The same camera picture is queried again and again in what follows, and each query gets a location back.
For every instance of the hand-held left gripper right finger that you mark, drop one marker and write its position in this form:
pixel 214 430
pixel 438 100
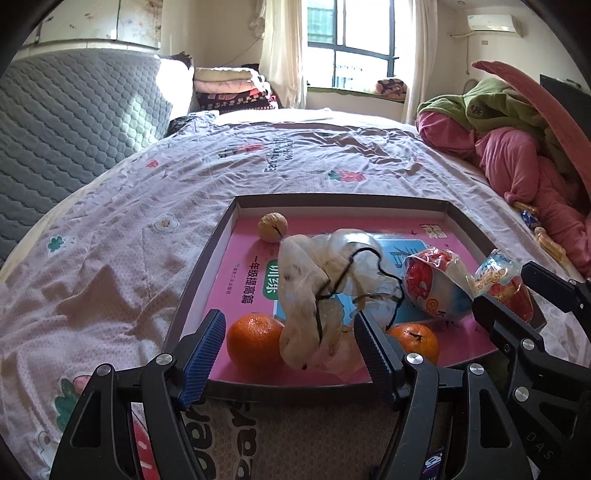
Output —
pixel 371 355

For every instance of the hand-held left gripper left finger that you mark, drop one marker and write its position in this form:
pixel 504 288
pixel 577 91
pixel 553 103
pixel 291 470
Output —
pixel 203 355

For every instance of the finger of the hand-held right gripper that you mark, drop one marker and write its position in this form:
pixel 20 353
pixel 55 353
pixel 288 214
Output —
pixel 563 293
pixel 531 369

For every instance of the small orange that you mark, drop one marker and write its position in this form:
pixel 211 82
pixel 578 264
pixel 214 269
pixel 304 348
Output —
pixel 418 344

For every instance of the large orange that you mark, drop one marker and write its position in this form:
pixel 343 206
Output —
pixel 254 346

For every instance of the red snack cup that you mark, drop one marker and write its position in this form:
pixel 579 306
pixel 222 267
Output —
pixel 501 281

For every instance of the dark cardboard box tray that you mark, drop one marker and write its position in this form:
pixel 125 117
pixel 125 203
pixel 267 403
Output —
pixel 198 286

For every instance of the red white jelly cup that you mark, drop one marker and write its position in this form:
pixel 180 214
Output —
pixel 429 281

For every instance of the yellow snack packet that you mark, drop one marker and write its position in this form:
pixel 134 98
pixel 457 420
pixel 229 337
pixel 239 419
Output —
pixel 551 244

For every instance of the blue snack wrapper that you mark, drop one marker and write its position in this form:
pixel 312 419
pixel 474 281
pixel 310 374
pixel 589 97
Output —
pixel 530 218

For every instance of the blue cookie packet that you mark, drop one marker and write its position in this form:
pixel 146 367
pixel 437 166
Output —
pixel 435 461

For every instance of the pink clothes pile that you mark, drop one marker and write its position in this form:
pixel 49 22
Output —
pixel 512 157

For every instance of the walnut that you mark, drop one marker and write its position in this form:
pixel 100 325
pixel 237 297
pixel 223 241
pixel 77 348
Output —
pixel 272 226

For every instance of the black monitor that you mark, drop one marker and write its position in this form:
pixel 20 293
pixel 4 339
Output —
pixel 570 101

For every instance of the pink curved mat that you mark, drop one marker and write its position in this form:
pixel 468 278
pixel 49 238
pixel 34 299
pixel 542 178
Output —
pixel 545 101

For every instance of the green garment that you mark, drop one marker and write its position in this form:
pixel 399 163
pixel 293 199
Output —
pixel 489 101

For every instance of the patterned cloth on windowsill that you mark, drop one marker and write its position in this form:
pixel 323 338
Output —
pixel 390 88

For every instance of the grey quilted mattress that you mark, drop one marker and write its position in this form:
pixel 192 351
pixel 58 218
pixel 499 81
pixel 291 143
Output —
pixel 60 129

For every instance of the stack of folded blankets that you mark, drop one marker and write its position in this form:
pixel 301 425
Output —
pixel 231 87

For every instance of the cream curtain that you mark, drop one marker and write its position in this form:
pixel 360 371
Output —
pixel 422 60
pixel 284 50

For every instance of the white air conditioner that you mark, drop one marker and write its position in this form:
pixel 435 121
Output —
pixel 494 24

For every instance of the dark cloth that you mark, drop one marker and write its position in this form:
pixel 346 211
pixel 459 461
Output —
pixel 181 61

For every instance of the window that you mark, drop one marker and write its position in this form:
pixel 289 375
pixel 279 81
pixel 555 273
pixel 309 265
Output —
pixel 360 41

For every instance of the white cabinet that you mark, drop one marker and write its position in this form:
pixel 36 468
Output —
pixel 92 23

